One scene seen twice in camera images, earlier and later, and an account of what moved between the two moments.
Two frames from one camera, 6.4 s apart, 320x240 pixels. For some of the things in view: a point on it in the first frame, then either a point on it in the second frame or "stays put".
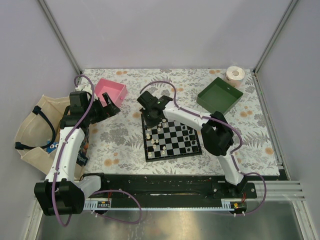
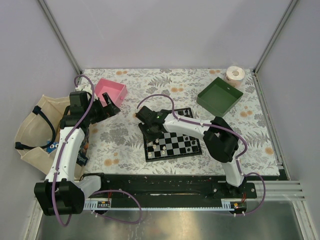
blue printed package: (53, 146) stays put
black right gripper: (150, 124) to (148, 138)
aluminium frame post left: (59, 35) stays put
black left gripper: (106, 111) stays put
